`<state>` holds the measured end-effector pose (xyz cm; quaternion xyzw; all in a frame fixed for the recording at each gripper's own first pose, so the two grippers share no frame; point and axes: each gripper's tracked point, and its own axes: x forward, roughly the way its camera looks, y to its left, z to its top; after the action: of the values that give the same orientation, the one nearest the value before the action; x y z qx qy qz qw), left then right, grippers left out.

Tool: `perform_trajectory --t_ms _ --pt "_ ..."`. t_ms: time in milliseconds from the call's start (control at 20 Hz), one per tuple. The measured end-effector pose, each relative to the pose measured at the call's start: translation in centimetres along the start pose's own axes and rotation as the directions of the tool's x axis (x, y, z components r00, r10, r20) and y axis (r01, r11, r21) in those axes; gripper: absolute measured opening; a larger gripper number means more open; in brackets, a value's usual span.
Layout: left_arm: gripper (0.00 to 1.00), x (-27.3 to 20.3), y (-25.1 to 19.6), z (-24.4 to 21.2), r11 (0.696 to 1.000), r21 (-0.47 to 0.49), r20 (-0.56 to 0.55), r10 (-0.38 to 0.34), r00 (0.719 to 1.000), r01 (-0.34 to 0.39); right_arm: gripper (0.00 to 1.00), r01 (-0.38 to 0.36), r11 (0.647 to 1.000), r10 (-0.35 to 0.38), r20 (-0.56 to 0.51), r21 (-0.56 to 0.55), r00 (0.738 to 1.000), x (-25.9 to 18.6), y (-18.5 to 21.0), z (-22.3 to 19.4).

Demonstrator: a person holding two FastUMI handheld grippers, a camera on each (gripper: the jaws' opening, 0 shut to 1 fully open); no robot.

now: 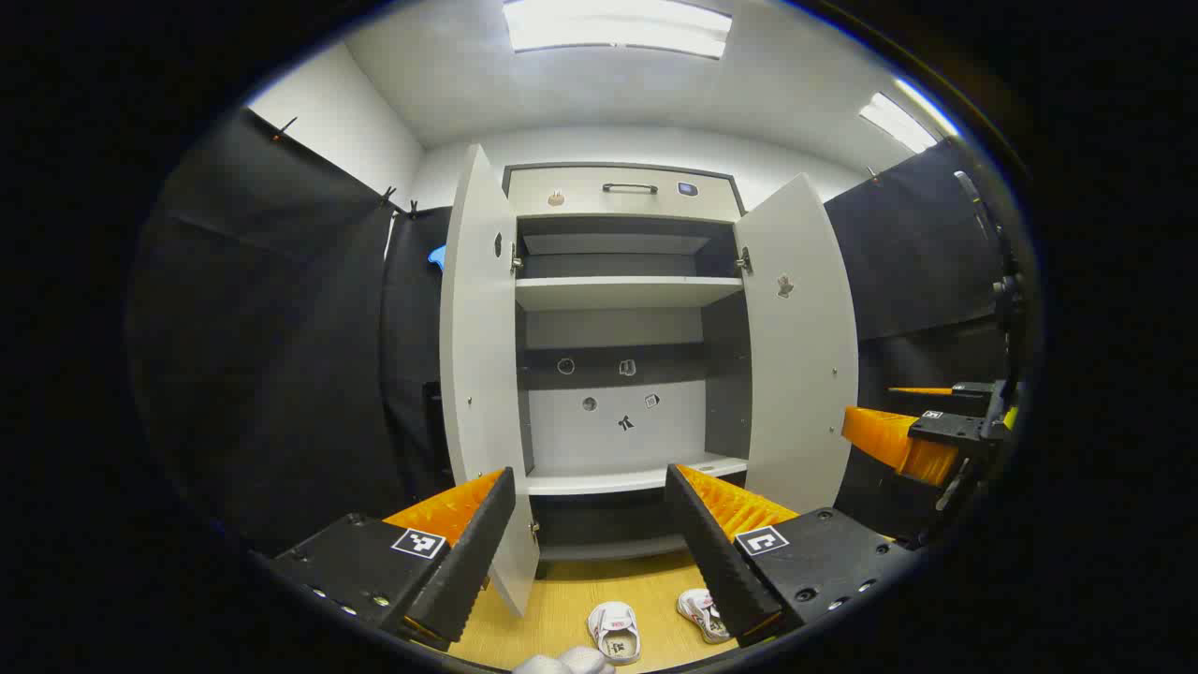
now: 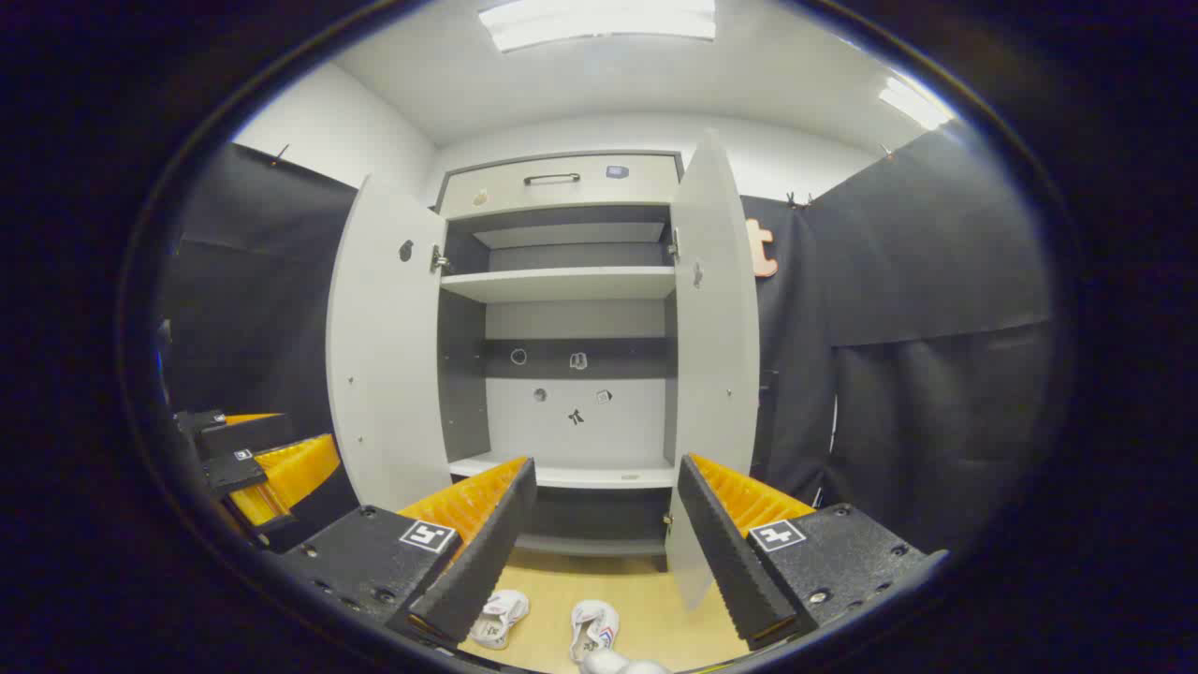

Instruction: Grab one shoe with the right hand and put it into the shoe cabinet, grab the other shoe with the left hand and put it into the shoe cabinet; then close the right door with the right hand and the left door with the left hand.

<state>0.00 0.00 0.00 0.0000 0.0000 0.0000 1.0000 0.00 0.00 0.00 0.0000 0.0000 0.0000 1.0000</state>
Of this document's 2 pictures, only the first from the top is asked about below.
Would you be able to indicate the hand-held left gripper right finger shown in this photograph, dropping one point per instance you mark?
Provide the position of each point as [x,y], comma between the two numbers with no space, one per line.
[716,552]

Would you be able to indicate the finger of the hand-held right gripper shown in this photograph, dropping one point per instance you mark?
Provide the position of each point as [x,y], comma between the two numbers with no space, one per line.
[945,429]
[973,389]

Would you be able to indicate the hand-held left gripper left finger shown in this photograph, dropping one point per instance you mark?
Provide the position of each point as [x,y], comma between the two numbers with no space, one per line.
[468,552]

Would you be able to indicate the white sneaker shoe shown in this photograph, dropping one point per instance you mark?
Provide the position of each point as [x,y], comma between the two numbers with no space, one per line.
[613,629]
[700,610]

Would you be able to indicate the grey shoe cabinet door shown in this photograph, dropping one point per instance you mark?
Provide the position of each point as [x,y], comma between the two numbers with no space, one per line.
[800,393]
[482,374]

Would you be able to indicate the grey shoe cabinet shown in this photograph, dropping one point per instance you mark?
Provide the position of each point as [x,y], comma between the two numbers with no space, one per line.
[613,292]

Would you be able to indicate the ceiling light panel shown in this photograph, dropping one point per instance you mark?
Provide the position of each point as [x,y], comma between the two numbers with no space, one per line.
[897,122]
[618,26]

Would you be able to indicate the black backdrop cloth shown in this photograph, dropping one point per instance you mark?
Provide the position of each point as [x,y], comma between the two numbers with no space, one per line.
[281,328]

